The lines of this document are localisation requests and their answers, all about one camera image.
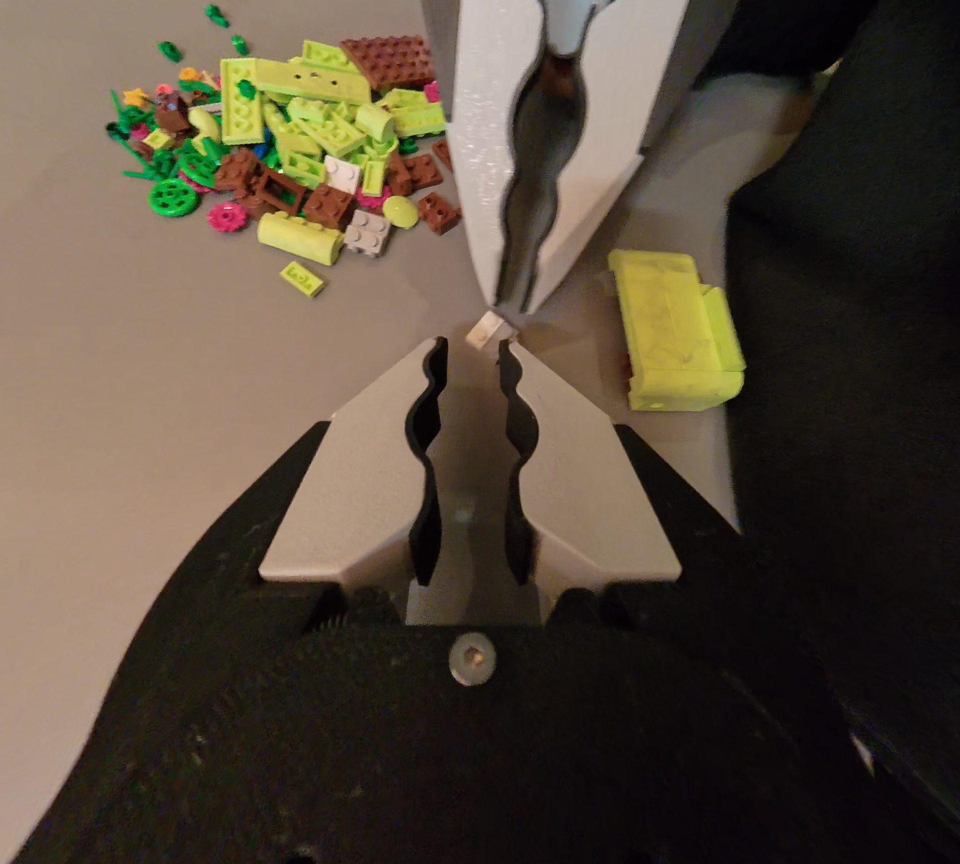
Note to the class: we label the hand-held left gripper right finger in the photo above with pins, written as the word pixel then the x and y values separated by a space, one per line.
pixel 600 504

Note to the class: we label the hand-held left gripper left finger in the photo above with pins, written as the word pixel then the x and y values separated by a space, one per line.
pixel 337 504

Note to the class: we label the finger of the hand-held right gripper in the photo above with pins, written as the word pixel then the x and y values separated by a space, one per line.
pixel 622 92
pixel 487 92

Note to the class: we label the lime dome piece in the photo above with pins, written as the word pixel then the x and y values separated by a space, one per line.
pixel 400 212

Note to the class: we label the large lime brick assembly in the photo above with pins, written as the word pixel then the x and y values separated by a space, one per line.
pixel 667 332

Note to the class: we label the brown square brick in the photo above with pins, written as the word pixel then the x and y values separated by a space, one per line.
pixel 328 207

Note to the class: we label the light grey brick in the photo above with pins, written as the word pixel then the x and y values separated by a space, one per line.
pixel 491 330

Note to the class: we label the small lime plate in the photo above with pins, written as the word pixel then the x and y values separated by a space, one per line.
pixel 304 279

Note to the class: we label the person's right hand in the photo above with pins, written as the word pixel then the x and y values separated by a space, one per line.
pixel 562 73

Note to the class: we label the pile of loose toy bricks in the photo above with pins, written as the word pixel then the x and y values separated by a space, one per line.
pixel 300 122

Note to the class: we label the lime curved slope piece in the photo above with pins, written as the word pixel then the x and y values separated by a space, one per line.
pixel 300 240

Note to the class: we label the person's black jacket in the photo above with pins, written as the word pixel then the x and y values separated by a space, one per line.
pixel 862 429

